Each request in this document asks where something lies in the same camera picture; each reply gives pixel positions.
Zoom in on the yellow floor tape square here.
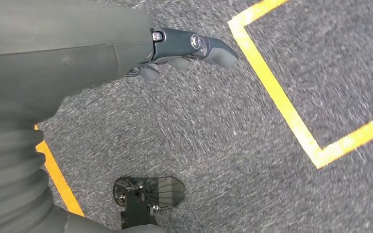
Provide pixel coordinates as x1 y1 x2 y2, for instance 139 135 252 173
227 0 373 169
34 123 86 217

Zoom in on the black ribbed robot foot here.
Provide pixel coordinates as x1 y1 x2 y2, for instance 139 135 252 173
112 176 186 230

